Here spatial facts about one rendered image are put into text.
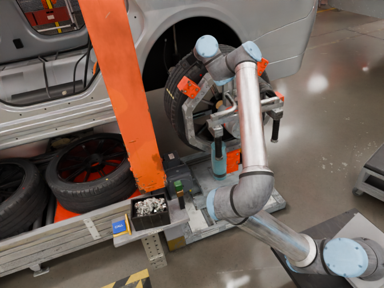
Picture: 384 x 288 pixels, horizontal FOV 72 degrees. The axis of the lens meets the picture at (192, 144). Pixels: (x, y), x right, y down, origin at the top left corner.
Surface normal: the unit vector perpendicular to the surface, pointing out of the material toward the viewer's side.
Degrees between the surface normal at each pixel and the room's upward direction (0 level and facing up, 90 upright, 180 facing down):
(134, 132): 90
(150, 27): 90
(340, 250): 44
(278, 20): 90
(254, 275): 0
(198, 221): 0
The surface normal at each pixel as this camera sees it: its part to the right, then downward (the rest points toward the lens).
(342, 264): -0.69, -0.31
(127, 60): 0.33, 0.55
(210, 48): 0.03, 0.11
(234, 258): -0.10, -0.78
